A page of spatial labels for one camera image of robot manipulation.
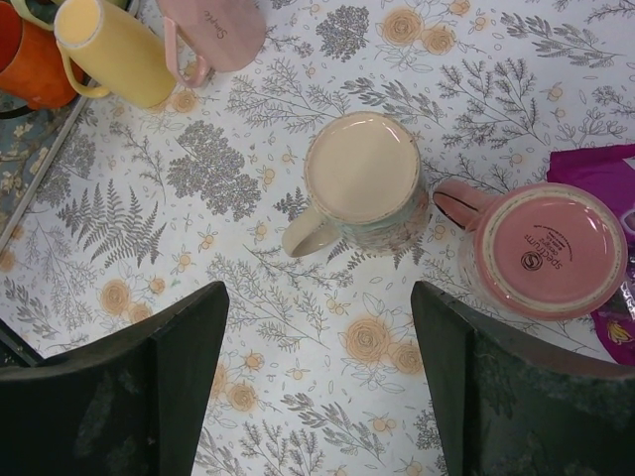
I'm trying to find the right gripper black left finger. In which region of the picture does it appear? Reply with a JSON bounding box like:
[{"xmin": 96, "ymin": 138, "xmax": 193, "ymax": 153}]
[{"xmin": 1, "ymin": 282, "xmax": 229, "ymax": 475}]

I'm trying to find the purple candy bag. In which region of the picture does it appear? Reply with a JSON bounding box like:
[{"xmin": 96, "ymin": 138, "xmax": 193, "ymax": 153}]
[{"xmin": 547, "ymin": 145, "xmax": 634, "ymax": 366}]

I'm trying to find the pink floral mug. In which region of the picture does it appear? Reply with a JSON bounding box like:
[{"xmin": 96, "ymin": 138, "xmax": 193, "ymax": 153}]
[{"xmin": 433, "ymin": 179, "xmax": 628, "ymax": 321}]

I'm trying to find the light pink ribbed mug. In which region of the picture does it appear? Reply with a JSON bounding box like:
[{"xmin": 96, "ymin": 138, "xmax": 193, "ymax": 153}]
[{"xmin": 158, "ymin": 0, "xmax": 267, "ymax": 87}]

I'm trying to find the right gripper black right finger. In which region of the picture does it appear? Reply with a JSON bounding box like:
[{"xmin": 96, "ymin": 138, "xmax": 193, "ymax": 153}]
[{"xmin": 411, "ymin": 282, "xmax": 634, "ymax": 475}]

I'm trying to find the green floral tray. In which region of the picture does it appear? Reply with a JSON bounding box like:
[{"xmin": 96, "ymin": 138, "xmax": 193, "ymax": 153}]
[{"xmin": 1, "ymin": 92, "xmax": 86, "ymax": 246}]

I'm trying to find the yellow mug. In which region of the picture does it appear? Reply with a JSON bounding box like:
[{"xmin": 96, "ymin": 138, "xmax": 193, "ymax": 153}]
[{"xmin": 54, "ymin": 0, "xmax": 176, "ymax": 108}]

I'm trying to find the orange mug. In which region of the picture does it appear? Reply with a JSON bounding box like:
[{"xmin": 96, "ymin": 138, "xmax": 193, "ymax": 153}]
[{"xmin": 1, "ymin": 1, "xmax": 77, "ymax": 110}]

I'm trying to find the cream floral mug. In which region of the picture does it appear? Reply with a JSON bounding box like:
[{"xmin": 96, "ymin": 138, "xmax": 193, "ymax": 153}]
[{"xmin": 282, "ymin": 111, "xmax": 431, "ymax": 258}]

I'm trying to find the light green faceted mug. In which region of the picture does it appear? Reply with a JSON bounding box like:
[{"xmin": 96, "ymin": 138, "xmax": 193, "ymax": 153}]
[{"xmin": 10, "ymin": 0, "xmax": 58, "ymax": 31}]

